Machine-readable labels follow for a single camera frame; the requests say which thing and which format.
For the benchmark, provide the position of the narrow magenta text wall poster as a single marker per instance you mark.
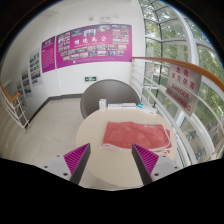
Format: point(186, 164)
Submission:
point(48, 55)

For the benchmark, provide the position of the red towel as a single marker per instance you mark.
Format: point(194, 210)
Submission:
point(133, 135)

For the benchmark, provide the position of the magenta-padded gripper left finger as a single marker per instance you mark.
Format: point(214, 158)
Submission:
point(77, 156)

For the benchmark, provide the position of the white railing with wooden handrail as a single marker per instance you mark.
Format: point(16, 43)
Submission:
point(156, 61)

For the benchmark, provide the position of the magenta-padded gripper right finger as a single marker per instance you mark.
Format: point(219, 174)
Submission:
point(146, 159)

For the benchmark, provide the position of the small upright white box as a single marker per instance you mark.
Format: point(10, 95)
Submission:
point(102, 104)

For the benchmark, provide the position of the white stair railing wooden handrail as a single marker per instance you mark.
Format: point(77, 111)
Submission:
point(13, 110)

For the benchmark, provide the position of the flat white and blue box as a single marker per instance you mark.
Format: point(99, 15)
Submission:
point(129, 105)
point(114, 106)

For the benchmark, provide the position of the white warning sign red lettering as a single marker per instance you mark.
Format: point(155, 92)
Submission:
point(182, 87)

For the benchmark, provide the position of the green exit sign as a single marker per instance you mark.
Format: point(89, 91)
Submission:
point(90, 79)

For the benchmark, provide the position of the white photo display board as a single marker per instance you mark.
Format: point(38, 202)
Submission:
point(35, 68)
point(26, 81)

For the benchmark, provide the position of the white box with blue end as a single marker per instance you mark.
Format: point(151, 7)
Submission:
point(146, 109)

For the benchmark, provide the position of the large magenta photo wall poster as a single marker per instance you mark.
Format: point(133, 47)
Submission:
point(93, 46)

